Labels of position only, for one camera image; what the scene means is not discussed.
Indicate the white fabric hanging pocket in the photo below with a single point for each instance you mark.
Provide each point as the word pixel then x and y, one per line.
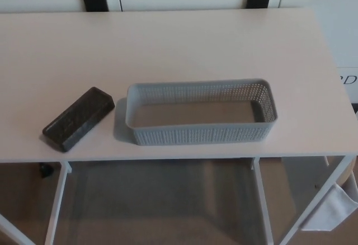
pixel 327 211

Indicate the dark felt board eraser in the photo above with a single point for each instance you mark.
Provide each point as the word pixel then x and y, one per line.
pixel 78 119

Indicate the white metal frame desk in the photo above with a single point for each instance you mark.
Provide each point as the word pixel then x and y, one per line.
pixel 195 46

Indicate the grey perforated plastic basket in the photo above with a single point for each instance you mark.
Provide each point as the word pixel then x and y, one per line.
pixel 201 136

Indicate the beige rounded object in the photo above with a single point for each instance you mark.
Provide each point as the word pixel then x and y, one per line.
pixel 351 176

